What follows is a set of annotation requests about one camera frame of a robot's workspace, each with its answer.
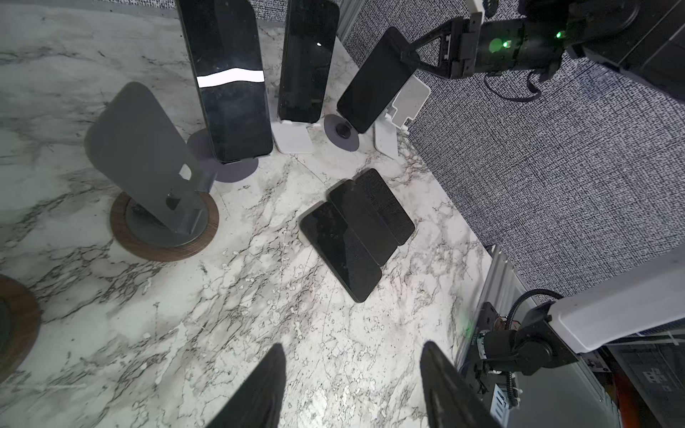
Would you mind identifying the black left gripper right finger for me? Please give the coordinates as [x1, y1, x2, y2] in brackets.
[420, 341, 501, 428]

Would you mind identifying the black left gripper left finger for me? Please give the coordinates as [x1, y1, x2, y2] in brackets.
[207, 343, 286, 428]

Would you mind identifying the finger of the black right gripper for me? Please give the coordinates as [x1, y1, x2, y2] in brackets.
[408, 17, 463, 54]
[411, 55, 455, 80]

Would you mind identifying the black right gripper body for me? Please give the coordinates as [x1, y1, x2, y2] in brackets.
[449, 17, 562, 80]

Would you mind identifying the black phone white stripe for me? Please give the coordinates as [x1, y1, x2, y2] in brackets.
[176, 0, 273, 164]

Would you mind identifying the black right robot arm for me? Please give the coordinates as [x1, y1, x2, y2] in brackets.
[410, 60, 684, 295]

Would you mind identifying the purple base phone stand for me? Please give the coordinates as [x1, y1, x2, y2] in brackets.
[324, 114, 360, 152]
[187, 128, 259, 183]

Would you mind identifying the wood base phone stand left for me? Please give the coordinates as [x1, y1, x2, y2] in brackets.
[1, 275, 41, 382]

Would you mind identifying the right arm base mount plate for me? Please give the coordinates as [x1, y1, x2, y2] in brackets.
[460, 301, 520, 409]

